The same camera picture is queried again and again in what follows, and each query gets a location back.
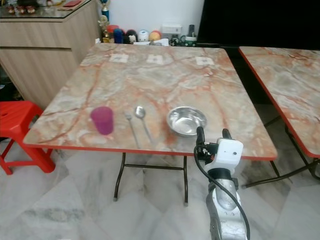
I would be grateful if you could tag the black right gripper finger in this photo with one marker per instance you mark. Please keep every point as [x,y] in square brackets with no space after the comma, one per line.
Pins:
[200,136]
[226,134]

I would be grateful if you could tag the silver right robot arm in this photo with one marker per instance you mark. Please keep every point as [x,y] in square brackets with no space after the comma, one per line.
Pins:
[225,210]

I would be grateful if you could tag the steel bowl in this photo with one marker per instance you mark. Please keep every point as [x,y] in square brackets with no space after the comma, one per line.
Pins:
[186,121]

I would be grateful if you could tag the steel spoon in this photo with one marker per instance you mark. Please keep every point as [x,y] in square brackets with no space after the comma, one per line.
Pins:
[140,112]

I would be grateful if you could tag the marble-top folding table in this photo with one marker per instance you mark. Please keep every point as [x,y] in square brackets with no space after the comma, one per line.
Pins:
[160,82]
[287,85]

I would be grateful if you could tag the steel fork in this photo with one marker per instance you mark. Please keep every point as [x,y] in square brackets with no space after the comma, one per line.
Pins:
[132,128]

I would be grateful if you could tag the white paper label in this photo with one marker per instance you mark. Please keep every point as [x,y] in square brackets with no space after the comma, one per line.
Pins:
[156,59]
[204,60]
[119,58]

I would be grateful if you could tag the red plastic stool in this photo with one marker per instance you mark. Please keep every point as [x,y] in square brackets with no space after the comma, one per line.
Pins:
[20,120]

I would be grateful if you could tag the black and green gadget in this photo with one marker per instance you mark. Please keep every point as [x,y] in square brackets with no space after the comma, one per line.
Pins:
[189,39]

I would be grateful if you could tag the purple plastic cup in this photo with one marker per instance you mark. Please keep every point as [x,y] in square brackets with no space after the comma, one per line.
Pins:
[102,121]

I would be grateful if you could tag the orange round figurine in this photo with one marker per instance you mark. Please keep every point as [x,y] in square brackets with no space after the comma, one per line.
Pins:
[155,36]

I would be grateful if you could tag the white round figurine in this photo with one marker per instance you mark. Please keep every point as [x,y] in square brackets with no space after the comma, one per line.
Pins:
[143,35]

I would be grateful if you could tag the black television screen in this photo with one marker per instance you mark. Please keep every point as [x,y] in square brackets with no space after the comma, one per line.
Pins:
[260,22]

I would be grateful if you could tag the black round figurine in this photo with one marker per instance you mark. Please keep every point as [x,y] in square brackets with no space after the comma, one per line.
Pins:
[131,36]

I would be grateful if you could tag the blue bottle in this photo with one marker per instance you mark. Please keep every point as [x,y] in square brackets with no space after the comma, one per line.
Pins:
[118,36]

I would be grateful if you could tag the red-lidded jar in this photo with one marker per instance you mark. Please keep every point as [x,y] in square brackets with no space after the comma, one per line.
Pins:
[113,31]

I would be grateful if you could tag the wooden cabinet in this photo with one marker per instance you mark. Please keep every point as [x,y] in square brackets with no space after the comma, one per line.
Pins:
[45,50]

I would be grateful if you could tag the gold figurine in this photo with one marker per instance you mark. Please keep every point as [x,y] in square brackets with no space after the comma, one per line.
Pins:
[105,26]

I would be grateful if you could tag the blue and gold trophy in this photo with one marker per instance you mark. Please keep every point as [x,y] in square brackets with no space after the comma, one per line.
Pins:
[104,7]

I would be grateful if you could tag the red flat packet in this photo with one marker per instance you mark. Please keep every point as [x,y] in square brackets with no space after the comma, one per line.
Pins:
[72,3]

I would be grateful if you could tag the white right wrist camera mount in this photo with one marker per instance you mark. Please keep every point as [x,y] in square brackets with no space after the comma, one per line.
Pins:
[230,152]

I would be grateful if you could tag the white wall socket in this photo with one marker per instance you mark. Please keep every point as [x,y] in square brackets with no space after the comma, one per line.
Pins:
[171,29]

